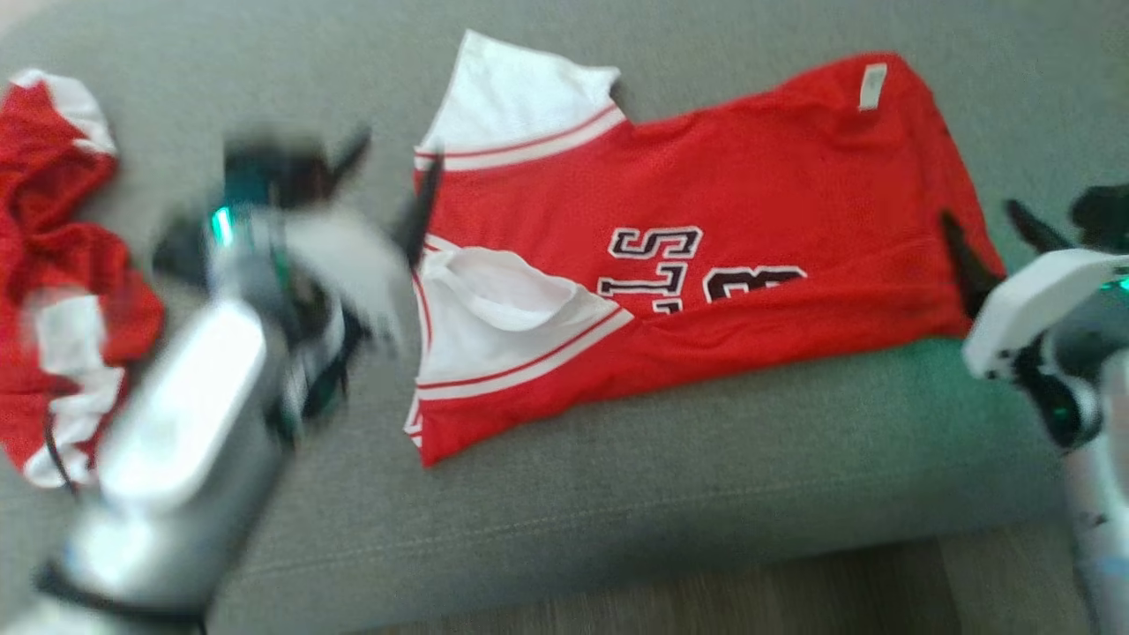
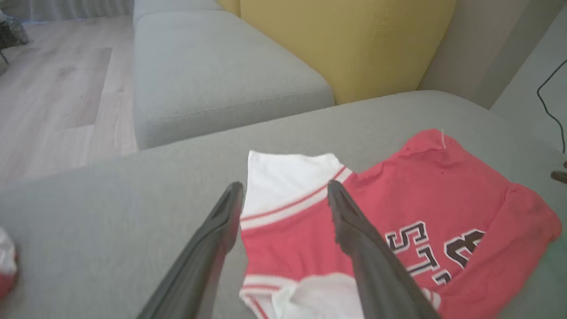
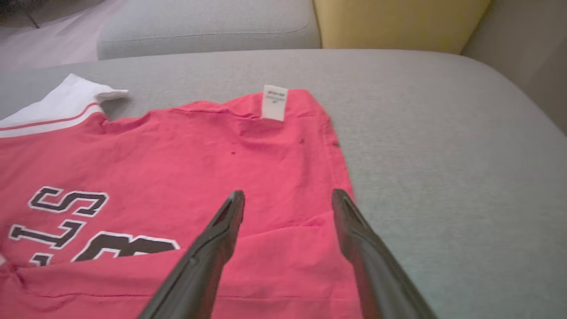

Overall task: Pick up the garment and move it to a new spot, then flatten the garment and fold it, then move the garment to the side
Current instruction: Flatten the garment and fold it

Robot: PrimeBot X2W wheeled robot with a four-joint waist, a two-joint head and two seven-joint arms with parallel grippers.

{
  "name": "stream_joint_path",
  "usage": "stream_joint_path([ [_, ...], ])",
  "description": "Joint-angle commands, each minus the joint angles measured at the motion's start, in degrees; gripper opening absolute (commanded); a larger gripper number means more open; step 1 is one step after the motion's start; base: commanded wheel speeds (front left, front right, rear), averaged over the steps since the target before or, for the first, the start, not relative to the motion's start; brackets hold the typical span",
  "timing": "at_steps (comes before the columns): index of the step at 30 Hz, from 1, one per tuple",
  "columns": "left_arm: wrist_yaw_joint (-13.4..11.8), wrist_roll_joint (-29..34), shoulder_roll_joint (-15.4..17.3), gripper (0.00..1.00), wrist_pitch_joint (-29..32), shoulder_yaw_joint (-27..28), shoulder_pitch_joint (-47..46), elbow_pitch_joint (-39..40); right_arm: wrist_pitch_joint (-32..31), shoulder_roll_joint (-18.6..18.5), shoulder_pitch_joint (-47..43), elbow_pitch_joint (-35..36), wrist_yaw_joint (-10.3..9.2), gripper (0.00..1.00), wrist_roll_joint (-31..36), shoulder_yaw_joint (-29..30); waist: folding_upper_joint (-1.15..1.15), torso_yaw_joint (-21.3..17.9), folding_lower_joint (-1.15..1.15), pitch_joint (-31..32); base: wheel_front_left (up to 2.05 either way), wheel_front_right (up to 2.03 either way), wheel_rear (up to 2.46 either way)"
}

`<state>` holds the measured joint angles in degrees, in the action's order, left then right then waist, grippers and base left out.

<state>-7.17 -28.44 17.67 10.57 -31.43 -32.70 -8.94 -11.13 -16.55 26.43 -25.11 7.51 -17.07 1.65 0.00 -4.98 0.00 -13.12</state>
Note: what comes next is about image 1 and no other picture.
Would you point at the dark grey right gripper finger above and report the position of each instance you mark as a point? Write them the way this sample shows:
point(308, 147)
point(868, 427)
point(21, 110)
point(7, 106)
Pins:
point(970, 269)
point(1036, 227)

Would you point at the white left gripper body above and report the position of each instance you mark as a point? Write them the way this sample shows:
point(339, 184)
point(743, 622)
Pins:
point(291, 265)

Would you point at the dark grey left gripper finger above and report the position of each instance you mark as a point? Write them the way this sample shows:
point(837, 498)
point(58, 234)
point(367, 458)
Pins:
point(419, 216)
point(351, 154)

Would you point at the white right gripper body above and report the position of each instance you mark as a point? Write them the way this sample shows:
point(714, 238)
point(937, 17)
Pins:
point(1032, 309)

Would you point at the red white basketball shorts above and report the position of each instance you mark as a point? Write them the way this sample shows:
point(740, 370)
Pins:
point(53, 247)

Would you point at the red white basketball jersey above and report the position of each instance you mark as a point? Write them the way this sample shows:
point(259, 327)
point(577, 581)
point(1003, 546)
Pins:
point(750, 176)

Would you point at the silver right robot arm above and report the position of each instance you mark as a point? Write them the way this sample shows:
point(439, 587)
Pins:
point(1102, 529)

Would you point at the grey sofa seat cushion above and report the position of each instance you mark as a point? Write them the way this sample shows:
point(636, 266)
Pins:
point(617, 494)

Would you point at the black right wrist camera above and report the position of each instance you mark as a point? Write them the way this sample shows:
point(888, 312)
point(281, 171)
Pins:
point(1102, 216)

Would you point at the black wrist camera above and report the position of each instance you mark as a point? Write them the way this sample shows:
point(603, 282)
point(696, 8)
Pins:
point(273, 172)
point(1102, 216)

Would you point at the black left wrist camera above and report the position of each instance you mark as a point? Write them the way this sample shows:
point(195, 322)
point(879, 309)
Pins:
point(273, 172)

